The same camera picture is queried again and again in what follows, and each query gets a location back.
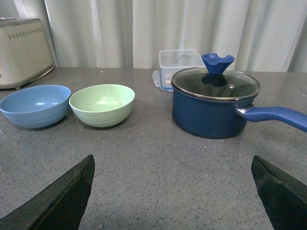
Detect clear plastic food container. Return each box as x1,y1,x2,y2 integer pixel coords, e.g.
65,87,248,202
152,49,205,92

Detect blue plastic bowl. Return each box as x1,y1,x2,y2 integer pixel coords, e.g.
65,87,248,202
0,85,71,128

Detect glass pot lid blue knob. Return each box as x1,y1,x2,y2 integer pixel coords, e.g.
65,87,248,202
171,53,260,101

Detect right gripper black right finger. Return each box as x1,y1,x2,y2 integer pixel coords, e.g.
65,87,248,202
251,155,307,230

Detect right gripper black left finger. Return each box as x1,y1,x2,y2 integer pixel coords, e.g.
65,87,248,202
0,154,95,230

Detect white pleated curtain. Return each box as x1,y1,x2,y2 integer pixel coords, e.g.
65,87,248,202
0,0,307,72

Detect green plastic bowl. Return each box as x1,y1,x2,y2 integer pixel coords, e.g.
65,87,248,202
69,84,135,127

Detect dark blue saucepan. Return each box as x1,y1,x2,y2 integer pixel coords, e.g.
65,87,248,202
172,89,307,139

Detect cream two-slot toaster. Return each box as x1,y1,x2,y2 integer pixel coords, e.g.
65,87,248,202
0,18,54,89

